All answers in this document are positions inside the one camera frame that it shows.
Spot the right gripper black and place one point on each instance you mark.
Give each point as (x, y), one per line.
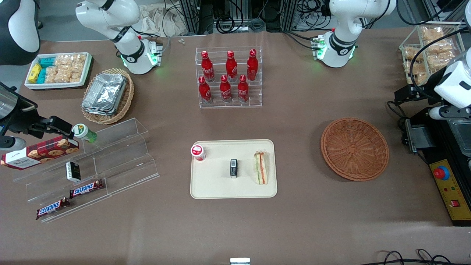
(22, 120)

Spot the beige crumpled cloth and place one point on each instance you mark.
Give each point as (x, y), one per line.
(162, 20)

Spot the teal snack pack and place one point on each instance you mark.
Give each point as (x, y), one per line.
(41, 76)
(47, 62)

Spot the black white small box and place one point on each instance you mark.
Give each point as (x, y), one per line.
(73, 171)

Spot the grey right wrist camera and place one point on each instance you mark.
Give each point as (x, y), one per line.
(11, 142)

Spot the small black snack box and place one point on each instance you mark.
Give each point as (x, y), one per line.
(233, 168)

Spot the clear bag rice crackers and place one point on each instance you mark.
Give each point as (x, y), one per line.
(53, 75)
(63, 60)
(80, 59)
(71, 74)

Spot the triangle sandwich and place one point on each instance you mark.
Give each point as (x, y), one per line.
(261, 167)

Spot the clear acrylic tiered stand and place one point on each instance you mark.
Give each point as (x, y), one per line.
(121, 162)

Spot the yellow black control box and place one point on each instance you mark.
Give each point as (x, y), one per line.
(452, 191)

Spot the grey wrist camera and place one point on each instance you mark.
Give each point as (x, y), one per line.
(11, 142)
(447, 112)

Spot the red cola bottle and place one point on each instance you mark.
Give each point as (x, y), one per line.
(231, 67)
(243, 90)
(207, 68)
(225, 90)
(252, 65)
(205, 91)

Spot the green bottle white cap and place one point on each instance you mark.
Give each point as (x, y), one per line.
(84, 132)

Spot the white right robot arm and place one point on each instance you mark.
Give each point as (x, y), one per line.
(128, 48)

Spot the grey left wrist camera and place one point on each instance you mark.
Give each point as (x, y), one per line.
(447, 112)

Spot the red can white lid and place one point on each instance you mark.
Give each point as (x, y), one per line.
(198, 152)

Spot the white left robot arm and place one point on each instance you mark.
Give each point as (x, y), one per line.
(346, 22)

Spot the aluminium foil container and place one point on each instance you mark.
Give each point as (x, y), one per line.
(105, 94)

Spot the clear bag fried snacks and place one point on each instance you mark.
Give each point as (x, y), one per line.
(439, 46)
(438, 59)
(421, 78)
(432, 33)
(413, 53)
(414, 68)

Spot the red emergency stop button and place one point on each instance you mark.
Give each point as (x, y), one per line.
(441, 173)

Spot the white device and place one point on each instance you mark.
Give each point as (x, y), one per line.
(240, 261)

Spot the white snack tray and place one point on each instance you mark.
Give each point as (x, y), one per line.
(55, 85)

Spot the light wicker basket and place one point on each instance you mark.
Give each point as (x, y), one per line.
(127, 99)

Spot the brown wicker basket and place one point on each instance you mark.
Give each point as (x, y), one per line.
(355, 151)

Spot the clear acrylic bottle rack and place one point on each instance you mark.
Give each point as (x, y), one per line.
(230, 105)

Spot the black appliance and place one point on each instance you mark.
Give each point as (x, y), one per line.
(441, 132)

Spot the red tartan cookie box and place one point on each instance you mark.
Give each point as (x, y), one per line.
(40, 152)

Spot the yellow snack pack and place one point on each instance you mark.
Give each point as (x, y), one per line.
(35, 73)

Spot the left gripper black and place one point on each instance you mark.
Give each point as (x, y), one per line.
(423, 89)

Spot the beige plastic tray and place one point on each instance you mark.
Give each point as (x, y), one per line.
(217, 184)

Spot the Snickers chocolate bar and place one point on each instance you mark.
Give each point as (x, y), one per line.
(52, 208)
(86, 188)

